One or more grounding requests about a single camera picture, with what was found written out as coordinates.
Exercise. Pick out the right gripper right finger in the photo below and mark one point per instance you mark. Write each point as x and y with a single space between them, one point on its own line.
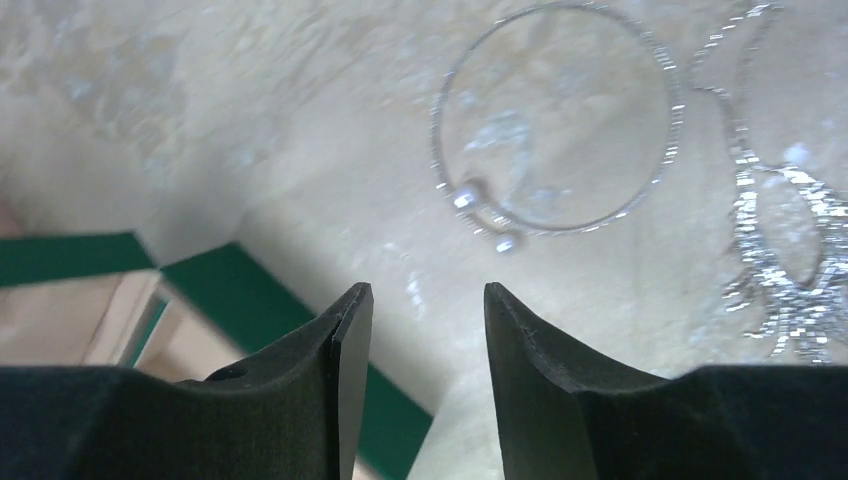
567 411

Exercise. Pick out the green jewelry box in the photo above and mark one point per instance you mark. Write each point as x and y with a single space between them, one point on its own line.
243 300

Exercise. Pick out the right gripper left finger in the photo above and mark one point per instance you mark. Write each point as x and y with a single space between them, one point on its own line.
292 410

